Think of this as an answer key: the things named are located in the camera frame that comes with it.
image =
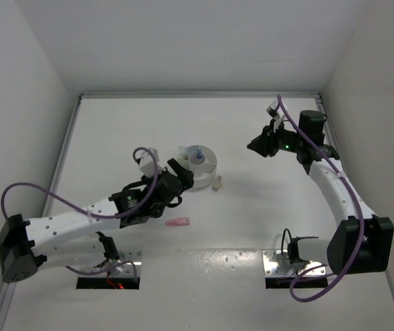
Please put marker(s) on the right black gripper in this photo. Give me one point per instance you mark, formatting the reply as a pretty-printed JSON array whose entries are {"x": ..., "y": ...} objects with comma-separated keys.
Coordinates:
[{"x": 264, "y": 144}]

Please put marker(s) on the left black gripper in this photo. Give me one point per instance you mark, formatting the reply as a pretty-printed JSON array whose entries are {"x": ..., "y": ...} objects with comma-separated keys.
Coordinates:
[{"x": 186, "y": 176}]

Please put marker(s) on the blue highlighter marker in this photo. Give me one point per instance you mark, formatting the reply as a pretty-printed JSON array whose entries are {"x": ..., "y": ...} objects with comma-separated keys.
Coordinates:
[{"x": 184, "y": 152}]

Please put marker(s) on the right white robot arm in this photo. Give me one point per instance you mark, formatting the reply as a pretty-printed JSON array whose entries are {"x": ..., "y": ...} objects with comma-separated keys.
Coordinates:
[{"x": 362, "y": 241}]

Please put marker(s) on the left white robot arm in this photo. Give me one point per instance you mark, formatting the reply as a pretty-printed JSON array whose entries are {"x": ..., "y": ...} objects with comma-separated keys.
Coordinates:
[{"x": 30, "y": 245}]

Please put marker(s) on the white round divided organizer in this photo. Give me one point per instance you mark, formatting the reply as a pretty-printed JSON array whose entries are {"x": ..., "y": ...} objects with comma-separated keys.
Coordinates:
[{"x": 205, "y": 173}]

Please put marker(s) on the pink highlighter marker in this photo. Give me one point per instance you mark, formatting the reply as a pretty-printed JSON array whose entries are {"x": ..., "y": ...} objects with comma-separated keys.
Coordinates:
[{"x": 177, "y": 222}]

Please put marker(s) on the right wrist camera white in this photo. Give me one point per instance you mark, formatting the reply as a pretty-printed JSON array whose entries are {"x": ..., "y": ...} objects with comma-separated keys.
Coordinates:
[{"x": 277, "y": 110}]

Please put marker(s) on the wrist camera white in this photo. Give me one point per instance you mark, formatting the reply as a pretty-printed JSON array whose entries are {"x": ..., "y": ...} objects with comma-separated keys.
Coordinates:
[
  {"x": 277, "y": 110},
  {"x": 149, "y": 162}
]

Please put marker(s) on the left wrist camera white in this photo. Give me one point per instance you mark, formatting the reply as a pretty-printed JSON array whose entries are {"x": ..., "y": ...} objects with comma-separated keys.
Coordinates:
[{"x": 149, "y": 162}]

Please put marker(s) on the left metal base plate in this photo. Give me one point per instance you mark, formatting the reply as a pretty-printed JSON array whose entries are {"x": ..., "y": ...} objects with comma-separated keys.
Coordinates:
[{"x": 127, "y": 266}]

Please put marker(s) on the metal base plate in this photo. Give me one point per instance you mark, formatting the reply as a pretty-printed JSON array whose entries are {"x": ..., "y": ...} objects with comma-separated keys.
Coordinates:
[
  {"x": 277, "y": 265},
  {"x": 127, "y": 266}
]

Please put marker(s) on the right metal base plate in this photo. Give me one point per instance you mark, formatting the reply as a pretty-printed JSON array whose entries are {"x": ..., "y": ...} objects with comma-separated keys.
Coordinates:
[{"x": 277, "y": 265}]

